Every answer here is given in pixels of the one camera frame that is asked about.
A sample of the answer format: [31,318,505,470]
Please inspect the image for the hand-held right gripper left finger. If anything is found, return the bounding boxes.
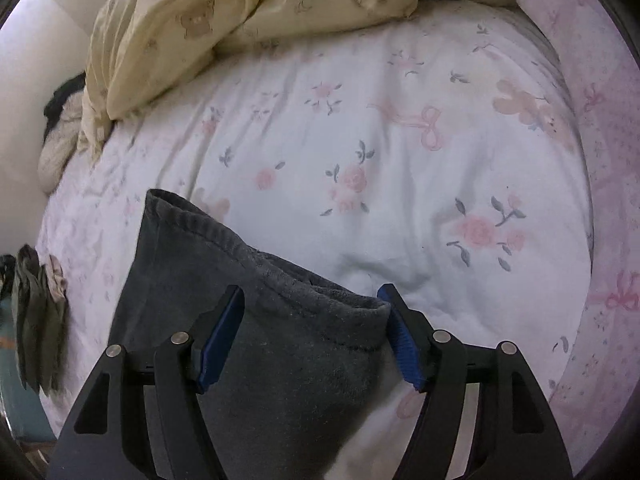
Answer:
[46,285,246,480]

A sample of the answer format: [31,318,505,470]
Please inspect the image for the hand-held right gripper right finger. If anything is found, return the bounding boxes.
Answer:
[376,283,573,480]

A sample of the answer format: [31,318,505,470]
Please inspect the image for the dark grey pants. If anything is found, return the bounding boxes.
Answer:
[107,189,394,480]

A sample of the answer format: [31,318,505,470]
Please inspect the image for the folded olive khaki pants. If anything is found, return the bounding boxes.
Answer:
[46,254,69,393]

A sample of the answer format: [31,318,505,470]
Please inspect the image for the folded dark green pants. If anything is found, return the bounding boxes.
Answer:
[12,245,33,391]
[27,252,53,395]

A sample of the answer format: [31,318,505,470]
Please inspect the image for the white floral bed sheet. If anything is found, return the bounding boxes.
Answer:
[35,0,640,480]

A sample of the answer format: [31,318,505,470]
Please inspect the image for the teal padded panel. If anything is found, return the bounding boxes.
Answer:
[0,285,57,444]

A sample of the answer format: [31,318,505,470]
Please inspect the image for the grey white pillow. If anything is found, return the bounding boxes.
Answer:
[37,95,94,194]

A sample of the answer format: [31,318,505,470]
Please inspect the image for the black clothing on pillow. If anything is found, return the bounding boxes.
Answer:
[42,72,89,136]

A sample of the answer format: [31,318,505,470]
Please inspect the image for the cream printed duvet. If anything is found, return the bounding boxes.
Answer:
[77,0,519,167]

